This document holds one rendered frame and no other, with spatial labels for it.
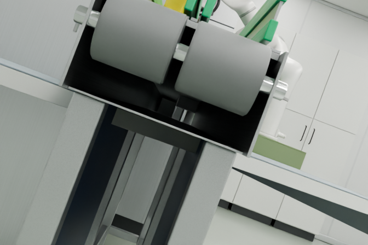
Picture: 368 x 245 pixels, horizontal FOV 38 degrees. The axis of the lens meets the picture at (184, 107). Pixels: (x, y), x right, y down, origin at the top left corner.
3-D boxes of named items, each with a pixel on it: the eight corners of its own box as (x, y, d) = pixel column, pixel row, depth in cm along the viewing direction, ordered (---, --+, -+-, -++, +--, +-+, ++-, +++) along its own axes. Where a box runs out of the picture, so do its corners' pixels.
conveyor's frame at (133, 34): (154, 111, 391) (161, 95, 391) (185, 123, 391) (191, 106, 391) (38, 85, 53) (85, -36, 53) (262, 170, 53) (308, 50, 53)
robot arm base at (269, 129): (272, 139, 214) (287, 103, 214) (288, 145, 202) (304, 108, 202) (240, 127, 209) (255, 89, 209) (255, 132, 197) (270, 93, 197)
